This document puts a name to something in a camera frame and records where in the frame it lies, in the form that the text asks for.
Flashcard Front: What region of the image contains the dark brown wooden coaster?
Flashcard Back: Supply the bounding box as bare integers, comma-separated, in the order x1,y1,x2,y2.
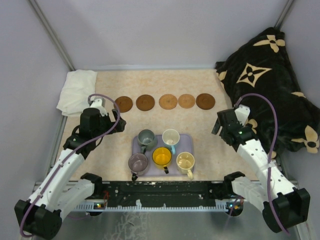
196,93,216,110

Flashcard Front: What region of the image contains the woven rattan coaster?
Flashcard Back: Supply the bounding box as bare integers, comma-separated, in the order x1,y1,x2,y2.
158,94,178,110
178,94,196,109

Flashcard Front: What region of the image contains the yellow mug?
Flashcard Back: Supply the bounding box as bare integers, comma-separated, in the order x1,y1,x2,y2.
152,147,172,175

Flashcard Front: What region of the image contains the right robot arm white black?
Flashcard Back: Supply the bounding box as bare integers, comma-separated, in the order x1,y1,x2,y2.
212,105,311,233

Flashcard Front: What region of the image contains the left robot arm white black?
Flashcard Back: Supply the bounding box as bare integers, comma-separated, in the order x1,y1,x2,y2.
14,107,126,240

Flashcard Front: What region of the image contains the white folded cloth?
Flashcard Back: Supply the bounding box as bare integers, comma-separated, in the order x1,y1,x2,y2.
56,69,98,117

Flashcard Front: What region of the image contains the lavender plastic tray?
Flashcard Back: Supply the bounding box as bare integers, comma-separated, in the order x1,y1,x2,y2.
143,134,194,177

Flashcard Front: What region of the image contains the cream mug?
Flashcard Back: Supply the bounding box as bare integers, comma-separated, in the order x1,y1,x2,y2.
176,152,195,181

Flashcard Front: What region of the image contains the grey green mug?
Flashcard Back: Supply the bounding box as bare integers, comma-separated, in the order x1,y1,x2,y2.
137,129,158,154

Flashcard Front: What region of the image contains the white light-blue mug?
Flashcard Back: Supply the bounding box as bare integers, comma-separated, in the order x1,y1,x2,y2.
162,129,180,155

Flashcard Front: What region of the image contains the purple mug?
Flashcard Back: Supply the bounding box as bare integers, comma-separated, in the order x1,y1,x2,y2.
128,153,149,182

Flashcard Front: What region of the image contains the black floral blanket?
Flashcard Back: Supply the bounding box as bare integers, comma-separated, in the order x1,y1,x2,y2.
214,27,320,155

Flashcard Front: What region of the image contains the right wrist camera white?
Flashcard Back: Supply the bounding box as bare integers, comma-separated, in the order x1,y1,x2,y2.
234,104,251,126

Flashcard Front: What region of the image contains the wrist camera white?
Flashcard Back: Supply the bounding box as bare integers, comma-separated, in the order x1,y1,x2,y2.
89,97,108,117
234,104,251,126

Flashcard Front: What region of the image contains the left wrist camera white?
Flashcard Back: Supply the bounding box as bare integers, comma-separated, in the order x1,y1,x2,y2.
89,97,108,117

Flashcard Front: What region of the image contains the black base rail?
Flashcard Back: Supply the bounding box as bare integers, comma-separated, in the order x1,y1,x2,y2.
86,181,237,208

